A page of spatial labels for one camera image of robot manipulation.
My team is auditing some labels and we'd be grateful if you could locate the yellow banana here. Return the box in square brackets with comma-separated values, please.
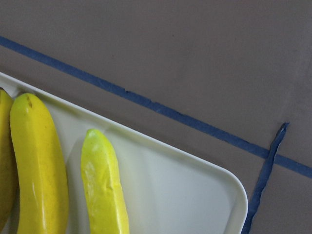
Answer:
[0, 88, 18, 229]

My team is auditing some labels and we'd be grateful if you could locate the yellow banana basket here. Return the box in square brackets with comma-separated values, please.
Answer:
[10, 93, 69, 234]
[80, 129, 130, 234]

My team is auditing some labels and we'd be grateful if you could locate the white bear tray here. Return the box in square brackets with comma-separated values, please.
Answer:
[0, 71, 249, 234]

